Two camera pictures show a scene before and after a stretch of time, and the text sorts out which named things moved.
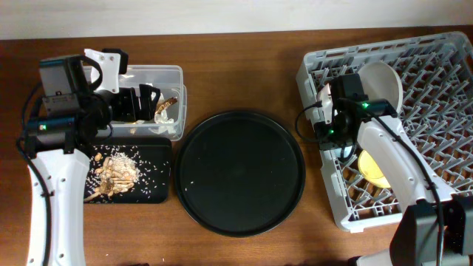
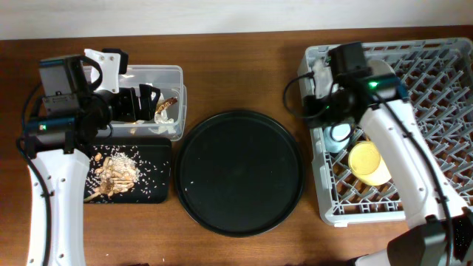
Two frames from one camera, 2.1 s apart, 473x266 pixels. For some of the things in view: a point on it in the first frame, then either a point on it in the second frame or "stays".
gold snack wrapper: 168,102 stays
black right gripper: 323,142 -> 308,103
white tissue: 161,117 stays
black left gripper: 128,97 stays
